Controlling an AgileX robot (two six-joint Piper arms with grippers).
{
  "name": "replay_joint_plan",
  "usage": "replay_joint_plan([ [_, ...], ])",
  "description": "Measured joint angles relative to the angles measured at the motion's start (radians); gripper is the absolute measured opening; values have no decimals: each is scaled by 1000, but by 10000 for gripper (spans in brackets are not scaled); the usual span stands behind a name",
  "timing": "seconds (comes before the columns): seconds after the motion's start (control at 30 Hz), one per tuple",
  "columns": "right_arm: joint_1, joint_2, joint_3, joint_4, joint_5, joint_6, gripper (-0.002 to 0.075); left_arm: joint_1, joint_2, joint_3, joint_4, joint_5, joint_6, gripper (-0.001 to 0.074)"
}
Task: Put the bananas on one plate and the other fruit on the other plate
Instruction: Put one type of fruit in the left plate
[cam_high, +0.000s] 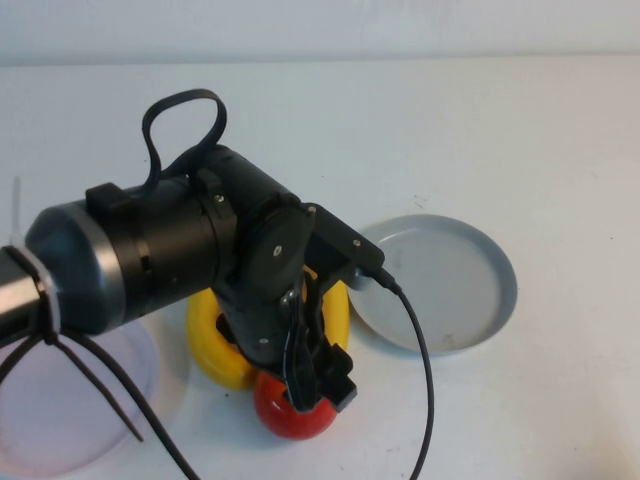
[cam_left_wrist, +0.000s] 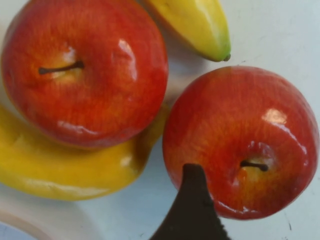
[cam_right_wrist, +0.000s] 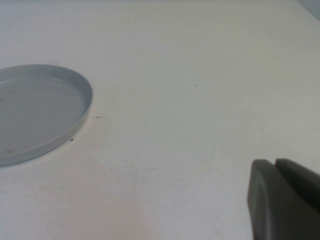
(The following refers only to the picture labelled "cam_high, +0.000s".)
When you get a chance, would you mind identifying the pink round plate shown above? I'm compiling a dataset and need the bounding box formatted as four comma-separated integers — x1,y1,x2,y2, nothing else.
0,319,161,479

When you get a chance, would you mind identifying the black camera cable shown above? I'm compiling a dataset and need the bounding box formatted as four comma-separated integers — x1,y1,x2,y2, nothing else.
0,267,435,480

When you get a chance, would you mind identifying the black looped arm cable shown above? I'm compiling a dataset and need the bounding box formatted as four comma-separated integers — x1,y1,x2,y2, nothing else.
141,88,229,197

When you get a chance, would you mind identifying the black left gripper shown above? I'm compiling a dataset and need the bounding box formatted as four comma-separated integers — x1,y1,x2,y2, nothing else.
214,269,359,414

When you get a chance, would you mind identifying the grey round plate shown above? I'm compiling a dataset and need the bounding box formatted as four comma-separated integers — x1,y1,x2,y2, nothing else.
349,213,519,357

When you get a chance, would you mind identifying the red apple with stem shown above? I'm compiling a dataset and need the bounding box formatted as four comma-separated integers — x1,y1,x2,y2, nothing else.
253,370,337,442

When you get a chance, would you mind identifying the yellow banana green tip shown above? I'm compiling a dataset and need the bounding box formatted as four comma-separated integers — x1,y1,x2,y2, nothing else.
298,264,351,354
185,288,259,392

